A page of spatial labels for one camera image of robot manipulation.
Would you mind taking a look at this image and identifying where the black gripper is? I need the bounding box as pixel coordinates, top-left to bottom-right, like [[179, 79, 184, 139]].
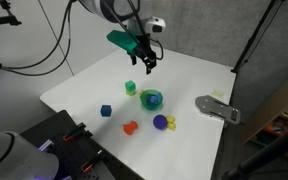
[[131, 35, 157, 75]]

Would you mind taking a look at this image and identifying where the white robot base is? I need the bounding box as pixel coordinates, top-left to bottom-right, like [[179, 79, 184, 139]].
[[0, 131, 59, 180]]

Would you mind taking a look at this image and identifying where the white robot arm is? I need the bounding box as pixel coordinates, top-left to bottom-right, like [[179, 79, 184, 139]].
[[78, 0, 166, 74]]

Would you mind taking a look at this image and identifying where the green translucent bowl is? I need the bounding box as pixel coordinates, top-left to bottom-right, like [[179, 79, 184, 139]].
[[140, 89, 163, 110]]

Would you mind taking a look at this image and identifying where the dark blue block in bowl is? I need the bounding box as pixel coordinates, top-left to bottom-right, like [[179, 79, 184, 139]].
[[147, 94, 157, 104]]

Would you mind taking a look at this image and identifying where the orange toy figure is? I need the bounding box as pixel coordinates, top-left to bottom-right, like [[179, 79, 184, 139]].
[[123, 121, 138, 135]]

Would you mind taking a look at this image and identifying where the yellow toy figure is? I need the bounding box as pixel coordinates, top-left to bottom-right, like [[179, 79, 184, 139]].
[[166, 115, 176, 131]]

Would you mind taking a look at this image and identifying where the colourful toy bin shelf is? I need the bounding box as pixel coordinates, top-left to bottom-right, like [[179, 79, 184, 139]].
[[251, 108, 288, 158]]

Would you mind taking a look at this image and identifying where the green cube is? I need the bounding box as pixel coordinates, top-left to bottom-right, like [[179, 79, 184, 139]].
[[125, 80, 136, 91]]

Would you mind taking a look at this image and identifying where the lime green small block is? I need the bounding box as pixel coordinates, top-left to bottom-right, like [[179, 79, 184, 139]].
[[126, 90, 136, 96]]

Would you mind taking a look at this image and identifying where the dark blue cube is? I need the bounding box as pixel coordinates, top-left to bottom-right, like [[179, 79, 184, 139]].
[[100, 105, 112, 117]]

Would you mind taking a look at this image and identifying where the purple spiky ball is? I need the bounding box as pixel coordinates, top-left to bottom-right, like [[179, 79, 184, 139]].
[[153, 115, 167, 130]]

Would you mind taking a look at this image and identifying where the grey metal mounting plate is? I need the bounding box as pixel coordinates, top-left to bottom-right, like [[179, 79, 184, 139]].
[[194, 95, 241, 125]]

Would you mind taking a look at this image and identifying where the yellow sticker on table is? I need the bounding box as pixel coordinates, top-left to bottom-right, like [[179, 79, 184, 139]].
[[212, 89, 224, 98]]

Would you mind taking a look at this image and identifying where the wooden board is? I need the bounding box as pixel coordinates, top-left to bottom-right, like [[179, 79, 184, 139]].
[[240, 79, 288, 145]]

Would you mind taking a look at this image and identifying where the black tripod pole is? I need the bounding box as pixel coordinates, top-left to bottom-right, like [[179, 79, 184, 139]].
[[231, 0, 278, 73]]

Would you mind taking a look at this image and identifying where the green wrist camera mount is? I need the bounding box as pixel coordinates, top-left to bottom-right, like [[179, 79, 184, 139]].
[[106, 30, 138, 55]]

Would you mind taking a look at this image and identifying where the black clamp base plate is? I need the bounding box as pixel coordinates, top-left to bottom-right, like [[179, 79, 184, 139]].
[[21, 110, 144, 180]]

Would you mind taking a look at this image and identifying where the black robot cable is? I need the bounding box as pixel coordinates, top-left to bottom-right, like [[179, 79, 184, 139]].
[[0, 0, 75, 77]]

